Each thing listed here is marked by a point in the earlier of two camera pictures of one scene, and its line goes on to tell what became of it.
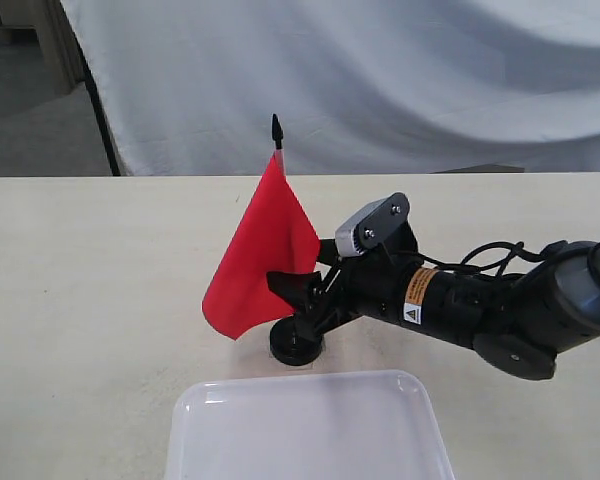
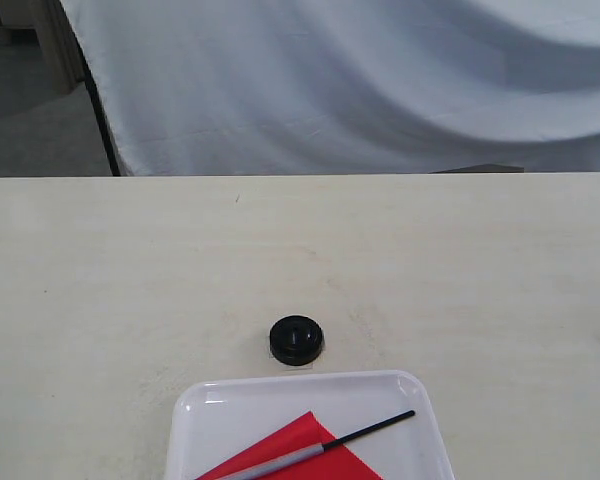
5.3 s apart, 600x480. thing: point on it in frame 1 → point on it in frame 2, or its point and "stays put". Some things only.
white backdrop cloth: (192, 87) stays put
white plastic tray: (368, 426) stays put
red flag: (279, 235) → (303, 449)
